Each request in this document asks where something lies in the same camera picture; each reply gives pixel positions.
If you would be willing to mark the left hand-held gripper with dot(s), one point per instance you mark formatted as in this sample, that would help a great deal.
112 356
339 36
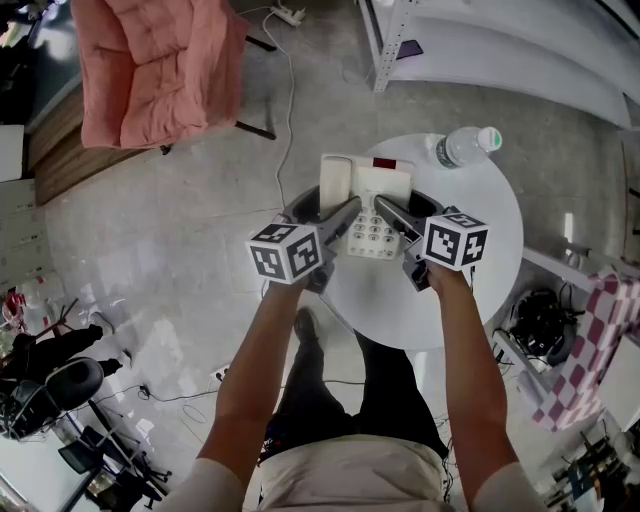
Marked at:
285 252

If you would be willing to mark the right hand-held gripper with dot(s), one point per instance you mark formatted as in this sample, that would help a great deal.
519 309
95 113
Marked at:
452 242

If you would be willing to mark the white desk telephone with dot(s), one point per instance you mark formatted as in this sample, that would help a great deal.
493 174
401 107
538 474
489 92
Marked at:
380 180

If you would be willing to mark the person's right forearm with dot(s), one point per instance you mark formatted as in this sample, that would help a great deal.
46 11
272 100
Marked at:
475 380

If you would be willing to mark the person's left forearm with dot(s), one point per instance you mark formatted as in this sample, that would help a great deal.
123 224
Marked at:
255 380

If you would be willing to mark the clear plastic water bottle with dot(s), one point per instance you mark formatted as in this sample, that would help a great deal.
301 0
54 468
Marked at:
465 147

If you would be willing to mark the round white table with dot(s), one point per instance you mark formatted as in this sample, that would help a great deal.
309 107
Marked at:
500 225

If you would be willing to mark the person's left black shoe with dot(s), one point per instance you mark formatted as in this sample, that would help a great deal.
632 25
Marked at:
305 325

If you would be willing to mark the purple phone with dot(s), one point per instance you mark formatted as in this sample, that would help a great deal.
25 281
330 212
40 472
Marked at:
412 48

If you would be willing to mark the white metal shelf rack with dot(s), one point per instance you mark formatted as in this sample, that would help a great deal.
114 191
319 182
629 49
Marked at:
500 50

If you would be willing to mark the person's black trousers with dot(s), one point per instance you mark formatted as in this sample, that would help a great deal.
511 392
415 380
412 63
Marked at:
380 395

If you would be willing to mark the white power strip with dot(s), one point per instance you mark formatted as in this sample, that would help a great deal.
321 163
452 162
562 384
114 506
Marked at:
289 15

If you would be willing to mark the pink padded armchair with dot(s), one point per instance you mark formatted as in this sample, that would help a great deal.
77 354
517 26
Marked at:
150 75

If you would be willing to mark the pink checkered cloth table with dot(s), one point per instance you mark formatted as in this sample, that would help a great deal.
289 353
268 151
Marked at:
575 390

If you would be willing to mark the brown wooden step platform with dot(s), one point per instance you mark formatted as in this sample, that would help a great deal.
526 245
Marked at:
60 160

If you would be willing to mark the person's beige shirt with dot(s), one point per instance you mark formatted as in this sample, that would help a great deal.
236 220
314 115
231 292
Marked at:
350 480

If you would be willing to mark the red metal stand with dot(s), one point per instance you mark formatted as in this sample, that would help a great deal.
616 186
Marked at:
57 322

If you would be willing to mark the white locker cabinet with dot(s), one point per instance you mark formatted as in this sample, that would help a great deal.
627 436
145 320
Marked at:
22 235

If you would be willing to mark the black office chair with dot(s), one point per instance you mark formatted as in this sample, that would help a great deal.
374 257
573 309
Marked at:
75 385

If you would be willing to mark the white board panel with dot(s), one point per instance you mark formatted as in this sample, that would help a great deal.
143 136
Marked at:
10 150

